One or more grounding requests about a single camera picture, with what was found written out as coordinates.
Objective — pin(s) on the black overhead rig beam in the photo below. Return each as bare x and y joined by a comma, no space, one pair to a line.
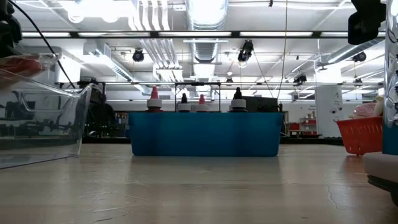
199,34

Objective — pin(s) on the white pillar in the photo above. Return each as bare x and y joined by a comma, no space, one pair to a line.
328,109

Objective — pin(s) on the bottles in blue bin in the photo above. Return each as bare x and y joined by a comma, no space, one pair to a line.
199,83

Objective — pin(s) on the red storage shelf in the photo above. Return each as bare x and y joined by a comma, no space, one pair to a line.
303,126

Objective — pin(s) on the teal plastic bin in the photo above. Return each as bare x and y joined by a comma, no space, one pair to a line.
205,133

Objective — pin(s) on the red plastic basket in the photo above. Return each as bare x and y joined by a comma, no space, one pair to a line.
360,135

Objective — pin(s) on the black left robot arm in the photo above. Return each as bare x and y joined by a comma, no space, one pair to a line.
7,31

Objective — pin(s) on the black ceiling spotlight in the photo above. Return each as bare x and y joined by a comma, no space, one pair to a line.
359,56
245,51
300,78
138,55

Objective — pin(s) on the small pink-capped dropper bottle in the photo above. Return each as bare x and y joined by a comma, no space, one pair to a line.
202,105

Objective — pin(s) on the clear plastic bin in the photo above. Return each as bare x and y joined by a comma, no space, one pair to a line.
40,118

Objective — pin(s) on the black monitor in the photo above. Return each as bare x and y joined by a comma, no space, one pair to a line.
264,104

